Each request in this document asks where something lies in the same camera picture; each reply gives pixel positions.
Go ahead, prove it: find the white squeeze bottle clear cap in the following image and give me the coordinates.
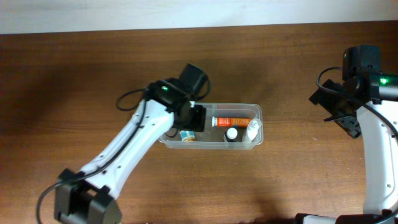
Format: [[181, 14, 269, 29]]
[[242, 118, 262, 143]]

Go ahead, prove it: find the clear plastic container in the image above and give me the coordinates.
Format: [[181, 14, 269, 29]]
[[159, 103, 264, 150]]

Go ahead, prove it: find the small vial gold cap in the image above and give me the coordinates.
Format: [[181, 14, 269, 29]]
[[180, 130, 195, 142]]

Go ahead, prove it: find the orange tube white cap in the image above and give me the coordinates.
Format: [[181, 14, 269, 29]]
[[211, 117, 251, 128]]

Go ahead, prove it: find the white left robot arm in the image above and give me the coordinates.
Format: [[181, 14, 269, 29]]
[[54, 64, 211, 224]]

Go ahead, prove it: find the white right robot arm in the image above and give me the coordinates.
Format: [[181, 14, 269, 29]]
[[294, 45, 397, 224]]

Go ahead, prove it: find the dark bottle white cap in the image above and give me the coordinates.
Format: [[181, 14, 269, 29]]
[[223, 128, 238, 142]]

